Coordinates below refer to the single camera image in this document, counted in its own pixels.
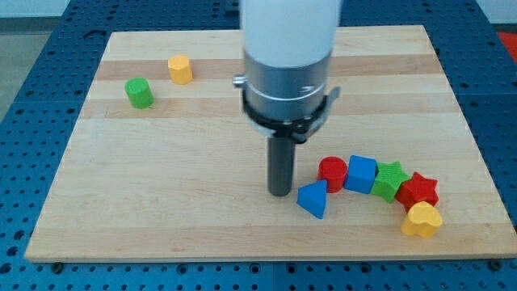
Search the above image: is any yellow hexagon block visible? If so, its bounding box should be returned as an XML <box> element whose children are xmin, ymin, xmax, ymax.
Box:
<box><xmin>167</xmin><ymin>55</ymin><xmax>193</xmax><ymax>85</ymax></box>

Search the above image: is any blue perforated table base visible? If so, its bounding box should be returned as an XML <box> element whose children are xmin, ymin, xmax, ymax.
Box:
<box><xmin>1</xmin><ymin>1</ymin><xmax>516</xmax><ymax>290</ymax></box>

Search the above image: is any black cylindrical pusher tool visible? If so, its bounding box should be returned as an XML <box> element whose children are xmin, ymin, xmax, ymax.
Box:
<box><xmin>267</xmin><ymin>137</ymin><xmax>296</xmax><ymax>196</ymax></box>

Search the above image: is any green star block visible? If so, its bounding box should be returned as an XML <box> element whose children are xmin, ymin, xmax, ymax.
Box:
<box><xmin>370</xmin><ymin>162</ymin><xmax>411</xmax><ymax>203</ymax></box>

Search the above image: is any blue triangle block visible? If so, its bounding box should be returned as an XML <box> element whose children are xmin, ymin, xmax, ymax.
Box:
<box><xmin>296</xmin><ymin>179</ymin><xmax>327</xmax><ymax>219</ymax></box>

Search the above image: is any yellow heart block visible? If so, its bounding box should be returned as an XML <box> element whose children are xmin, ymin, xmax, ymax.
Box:
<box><xmin>401</xmin><ymin>201</ymin><xmax>443</xmax><ymax>238</ymax></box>

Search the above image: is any red star block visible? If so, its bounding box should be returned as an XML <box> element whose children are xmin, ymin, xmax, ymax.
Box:
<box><xmin>395</xmin><ymin>171</ymin><xmax>439</xmax><ymax>212</ymax></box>

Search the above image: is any wooden board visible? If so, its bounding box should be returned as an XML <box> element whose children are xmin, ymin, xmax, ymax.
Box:
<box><xmin>25</xmin><ymin>26</ymin><xmax>516</xmax><ymax>263</ymax></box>

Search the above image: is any blue cube block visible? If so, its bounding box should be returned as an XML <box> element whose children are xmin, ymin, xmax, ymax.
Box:
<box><xmin>344</xmin><ymin>155</ymin><xmax>377</xmax><ymax>194</ymax></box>

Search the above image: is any red cylinder block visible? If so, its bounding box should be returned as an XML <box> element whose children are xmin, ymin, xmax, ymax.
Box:
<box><xmin>317</xmin><ymin>156</ymin><xmax>348</xmax><ymax>193</ymax></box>

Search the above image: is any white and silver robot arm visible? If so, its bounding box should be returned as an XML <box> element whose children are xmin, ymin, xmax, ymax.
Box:
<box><xmin>233</xmin><ymin>0</ymin><xmax>342</xmax><ymax>144</ymax></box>

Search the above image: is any green cylinder block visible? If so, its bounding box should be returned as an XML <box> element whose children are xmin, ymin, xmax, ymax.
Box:
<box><xmin>124</xmin><ymin>78</ymin><xmax>154</xmax><ymax>109</ymax></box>

